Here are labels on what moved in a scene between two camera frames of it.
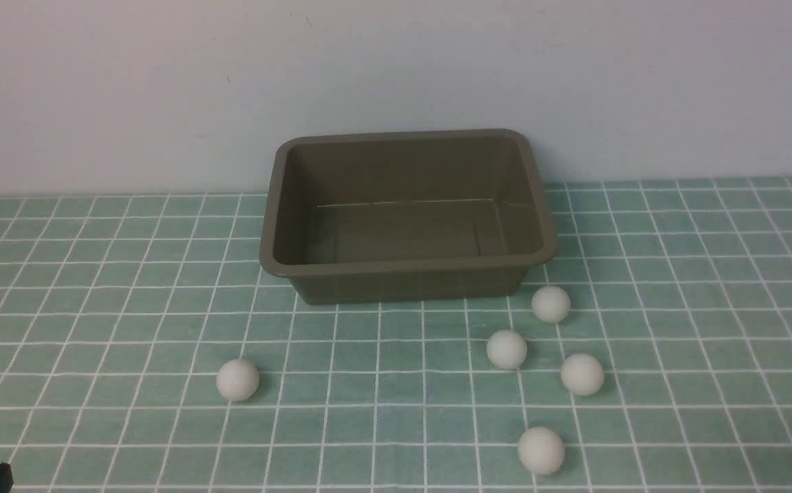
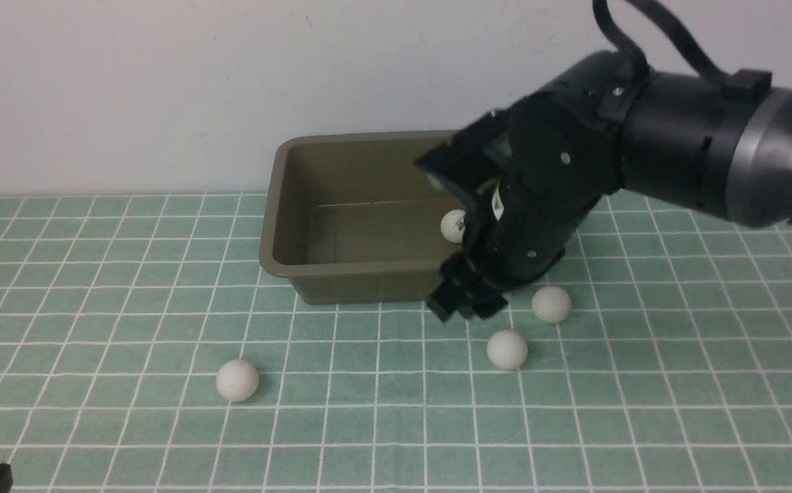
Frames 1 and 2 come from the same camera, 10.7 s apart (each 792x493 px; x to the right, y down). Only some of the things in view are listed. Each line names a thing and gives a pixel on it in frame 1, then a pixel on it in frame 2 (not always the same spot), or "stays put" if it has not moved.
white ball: (550, 304) stays put
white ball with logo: (541, 450) to (453, 225)
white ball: (506, 349) stays put
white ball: (237, 380) stays put
